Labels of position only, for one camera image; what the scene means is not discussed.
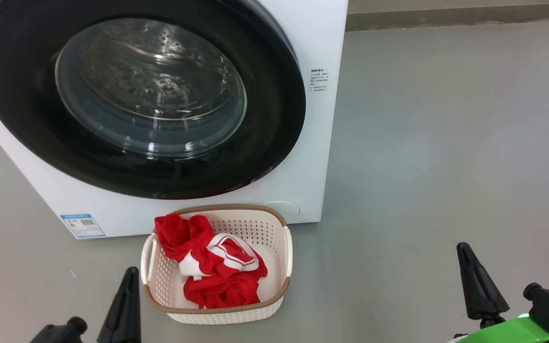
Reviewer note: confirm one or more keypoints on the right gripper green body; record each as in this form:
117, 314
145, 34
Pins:
513, 332

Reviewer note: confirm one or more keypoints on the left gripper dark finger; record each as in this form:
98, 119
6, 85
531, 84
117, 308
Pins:
124, 309

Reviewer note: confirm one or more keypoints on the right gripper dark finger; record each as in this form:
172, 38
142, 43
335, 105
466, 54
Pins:
479, 290

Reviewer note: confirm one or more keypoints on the red and white garment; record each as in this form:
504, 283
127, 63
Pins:
222, 288

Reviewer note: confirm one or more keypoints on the black glass washing machine door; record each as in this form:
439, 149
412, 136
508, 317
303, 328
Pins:
26, 119

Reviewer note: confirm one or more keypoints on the cream perforated laundry basket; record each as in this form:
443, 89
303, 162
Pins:
227, 315

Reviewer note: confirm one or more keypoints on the white washing machine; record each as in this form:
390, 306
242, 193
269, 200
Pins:
312, 166

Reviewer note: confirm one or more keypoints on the blue energy label sticker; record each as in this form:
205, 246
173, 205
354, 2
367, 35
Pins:
83, 226

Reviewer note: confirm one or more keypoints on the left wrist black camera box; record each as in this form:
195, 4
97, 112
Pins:
55, 333

